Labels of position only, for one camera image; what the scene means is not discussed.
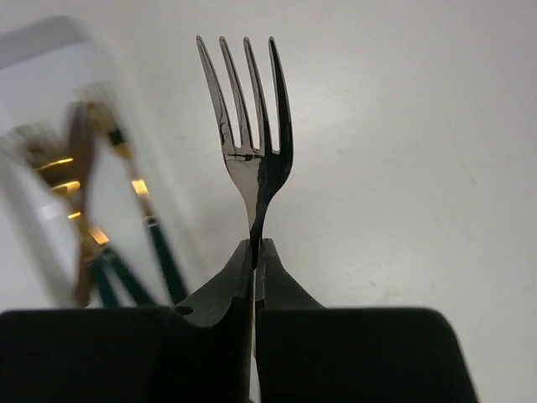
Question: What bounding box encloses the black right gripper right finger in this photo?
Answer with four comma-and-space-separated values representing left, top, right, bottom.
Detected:
255, 239, 477, 402

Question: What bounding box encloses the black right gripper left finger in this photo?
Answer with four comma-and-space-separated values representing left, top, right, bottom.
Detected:
1, 241, 253, 402

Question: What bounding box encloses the dark wooden fork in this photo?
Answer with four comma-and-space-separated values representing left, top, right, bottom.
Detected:
65, 101, 96, 308

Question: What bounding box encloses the white three-compartment tray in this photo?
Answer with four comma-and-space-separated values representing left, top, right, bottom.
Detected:
1, 15, 190, 310

